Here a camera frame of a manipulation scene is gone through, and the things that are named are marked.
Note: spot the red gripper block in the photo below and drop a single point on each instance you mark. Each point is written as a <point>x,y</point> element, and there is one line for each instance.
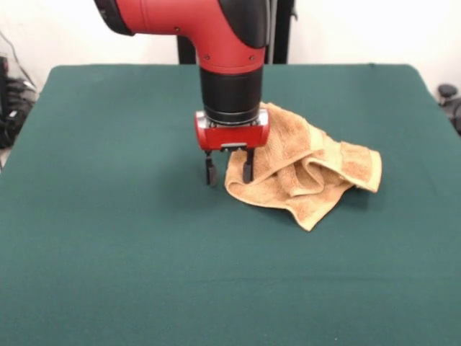
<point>234,137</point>

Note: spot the tan terry towel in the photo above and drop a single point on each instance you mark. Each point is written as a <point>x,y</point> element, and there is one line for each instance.
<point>281,144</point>

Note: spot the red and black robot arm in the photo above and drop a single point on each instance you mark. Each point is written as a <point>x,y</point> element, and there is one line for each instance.
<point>223,43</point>

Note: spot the dark green table cloth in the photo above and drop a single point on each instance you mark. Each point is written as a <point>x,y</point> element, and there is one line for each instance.
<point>126,234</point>

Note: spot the black box with red light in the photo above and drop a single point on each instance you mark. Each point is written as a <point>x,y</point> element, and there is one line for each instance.
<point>3,68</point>

